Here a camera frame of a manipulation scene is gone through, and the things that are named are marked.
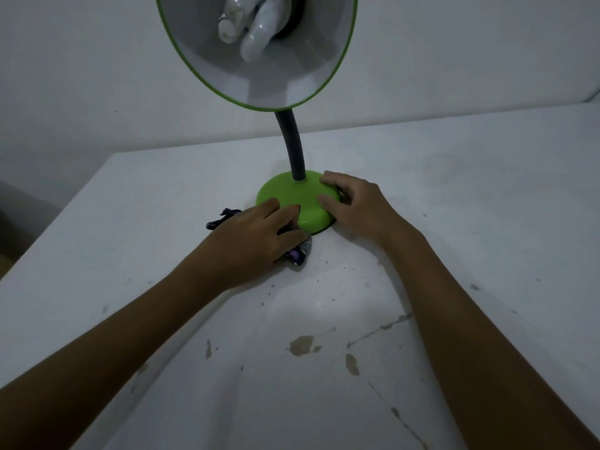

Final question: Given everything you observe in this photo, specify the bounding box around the person's right hand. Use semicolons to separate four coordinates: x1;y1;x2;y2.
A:
316;171;425;251

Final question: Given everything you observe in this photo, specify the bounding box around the person's left hand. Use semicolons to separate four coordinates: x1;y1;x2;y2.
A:
182;197;309;292

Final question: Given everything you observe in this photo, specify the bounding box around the dark grey cloth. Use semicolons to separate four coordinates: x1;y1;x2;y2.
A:
206;208;314;267

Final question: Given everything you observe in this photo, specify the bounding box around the green table lamp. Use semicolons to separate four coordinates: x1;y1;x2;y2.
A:
154;0;359;236

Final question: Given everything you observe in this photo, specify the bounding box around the person's right forearm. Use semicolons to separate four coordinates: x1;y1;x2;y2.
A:
384;234;600;450

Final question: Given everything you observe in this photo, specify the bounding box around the person's left forearm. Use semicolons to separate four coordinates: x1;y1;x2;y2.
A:
0;269;226;450

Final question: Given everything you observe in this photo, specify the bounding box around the white fluorescent light bulb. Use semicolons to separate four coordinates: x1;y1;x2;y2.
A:
217;0;294;64

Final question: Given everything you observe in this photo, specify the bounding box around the light wooden cabinet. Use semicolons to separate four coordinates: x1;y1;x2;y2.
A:
0;180;62;279

